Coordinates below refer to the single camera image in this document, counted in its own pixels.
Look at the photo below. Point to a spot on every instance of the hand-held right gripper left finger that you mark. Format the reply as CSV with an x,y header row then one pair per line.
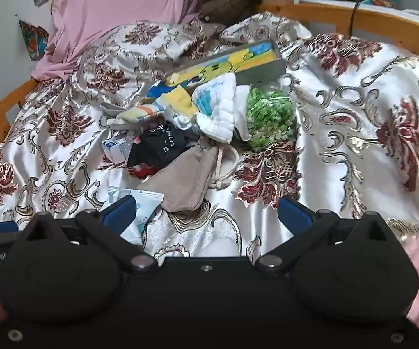
x,y
120,212

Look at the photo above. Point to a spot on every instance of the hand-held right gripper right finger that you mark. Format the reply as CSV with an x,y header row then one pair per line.
x,y
293,212

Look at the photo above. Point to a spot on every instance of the white blue packet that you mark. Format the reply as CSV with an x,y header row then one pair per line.
x,y
147,207

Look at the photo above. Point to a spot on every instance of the small white blue box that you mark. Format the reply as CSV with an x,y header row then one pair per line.
x,y
116,149

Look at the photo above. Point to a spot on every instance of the black printed cloth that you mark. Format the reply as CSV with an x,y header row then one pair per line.
x,y
158,145

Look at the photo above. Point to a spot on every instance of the grey face mask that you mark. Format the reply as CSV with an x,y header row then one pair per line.
x,y
111,107

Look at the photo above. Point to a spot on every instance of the orange blue striped cloth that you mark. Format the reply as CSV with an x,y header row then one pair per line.
x,y
151,111

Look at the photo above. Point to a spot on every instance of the white sock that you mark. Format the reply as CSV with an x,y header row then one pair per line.
x,y
180,121

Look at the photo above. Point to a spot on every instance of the white quilted cloth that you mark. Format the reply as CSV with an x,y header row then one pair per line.
x,y
216,112

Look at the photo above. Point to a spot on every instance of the grey metal tin tray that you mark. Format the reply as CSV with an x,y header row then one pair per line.
x,y
264,74

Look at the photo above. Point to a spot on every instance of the floral satin bedspread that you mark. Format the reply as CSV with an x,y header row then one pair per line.
x,y
340,123

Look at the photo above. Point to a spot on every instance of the yellow blue cartoon towel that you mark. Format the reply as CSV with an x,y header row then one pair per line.
x,y
227,60

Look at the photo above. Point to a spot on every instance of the pink pillow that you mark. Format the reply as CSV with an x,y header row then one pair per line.
x,y
115,3

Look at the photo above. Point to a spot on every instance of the wooden bed frame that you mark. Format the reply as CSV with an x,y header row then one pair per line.
x,y
376,25

